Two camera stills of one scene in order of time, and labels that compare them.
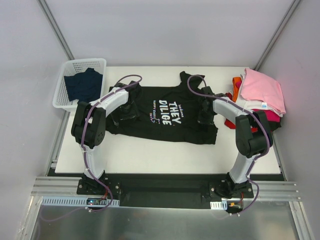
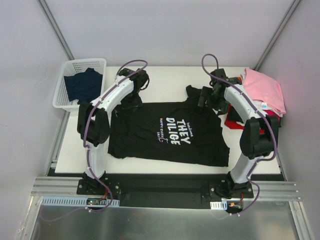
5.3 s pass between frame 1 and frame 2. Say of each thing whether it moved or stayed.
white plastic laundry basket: stayed
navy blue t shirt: stayed
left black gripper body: moved
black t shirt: moved
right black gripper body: moved
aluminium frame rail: stayed
